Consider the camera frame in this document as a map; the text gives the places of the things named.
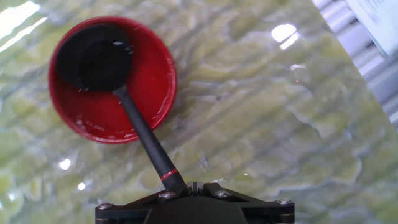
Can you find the green marble pattern mat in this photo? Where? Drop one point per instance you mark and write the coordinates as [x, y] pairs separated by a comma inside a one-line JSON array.
[[264, 124]]

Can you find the printed table paper sheet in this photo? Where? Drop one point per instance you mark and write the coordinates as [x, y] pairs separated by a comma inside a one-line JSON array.
[[379, 25]]

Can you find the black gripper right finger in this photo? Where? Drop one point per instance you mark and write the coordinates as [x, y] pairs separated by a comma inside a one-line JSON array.
[[264, 210]]

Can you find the red bowl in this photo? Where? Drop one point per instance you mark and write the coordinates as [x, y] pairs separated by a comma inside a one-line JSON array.
[[149, 77]]

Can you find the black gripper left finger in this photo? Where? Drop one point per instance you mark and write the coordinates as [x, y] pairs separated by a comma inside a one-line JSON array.
[[130, 211]]

